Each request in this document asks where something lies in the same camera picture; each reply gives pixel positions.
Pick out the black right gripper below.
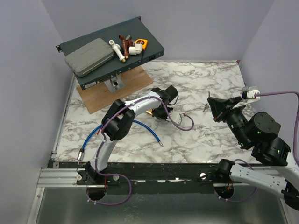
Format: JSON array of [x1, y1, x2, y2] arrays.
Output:
[[206, 95, 249, 147]]

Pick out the blue cable lock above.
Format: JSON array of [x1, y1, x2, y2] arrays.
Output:
[[77, 120, 163, 161]]

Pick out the silver keys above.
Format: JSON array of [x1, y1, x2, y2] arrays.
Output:
[[203, 92, 210, 112]]

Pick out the white pvc elbow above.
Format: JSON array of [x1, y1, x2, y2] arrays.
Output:
[[128, 43, 142, 56]]

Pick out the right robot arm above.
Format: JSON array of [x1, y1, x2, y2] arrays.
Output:
[[207, 97, 299, 210]]

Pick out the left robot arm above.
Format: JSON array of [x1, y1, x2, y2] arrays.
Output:
[[84, 85, 179, 184]]

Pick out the wooden board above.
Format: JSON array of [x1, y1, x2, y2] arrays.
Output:
[[77, 66, 153, 114]]

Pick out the yellow tape measure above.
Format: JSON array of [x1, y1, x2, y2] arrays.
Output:
[[135, 39, 149, 50]]

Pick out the brown pipe valve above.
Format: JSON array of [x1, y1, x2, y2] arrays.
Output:
[[119, 35, 135, 59]]

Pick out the white pvc pipe fitting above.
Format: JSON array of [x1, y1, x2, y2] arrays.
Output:
[[109, 40, 126, 63]]

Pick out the dark teal rack shelf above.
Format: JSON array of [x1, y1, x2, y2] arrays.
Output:
[[57, 17, 165, 90]]

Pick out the grey plastic tool case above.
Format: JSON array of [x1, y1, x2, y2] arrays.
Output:
[[64, 38, 114, 77]]

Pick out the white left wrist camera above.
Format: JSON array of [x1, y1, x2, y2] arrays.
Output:
[[171, 112, 184, 126]]

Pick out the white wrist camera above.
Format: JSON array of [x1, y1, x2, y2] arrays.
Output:
[[233, 86, 260, 109], [171, 112, 184, 126]]

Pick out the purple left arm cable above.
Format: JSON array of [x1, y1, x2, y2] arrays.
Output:
[[87, 97, 194, 206]]

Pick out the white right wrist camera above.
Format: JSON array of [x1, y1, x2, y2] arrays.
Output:
[[233, 86, 260, 109]]

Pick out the metal shelf stand bracket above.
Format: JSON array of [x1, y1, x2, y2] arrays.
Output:
[[104, 78, 125, 92]]

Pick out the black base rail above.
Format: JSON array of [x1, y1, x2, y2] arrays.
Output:
[[77, 162, 231, 195]]

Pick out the aluminium extrusion rail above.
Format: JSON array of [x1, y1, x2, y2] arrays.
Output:
[[37, 168, 85, 188]]

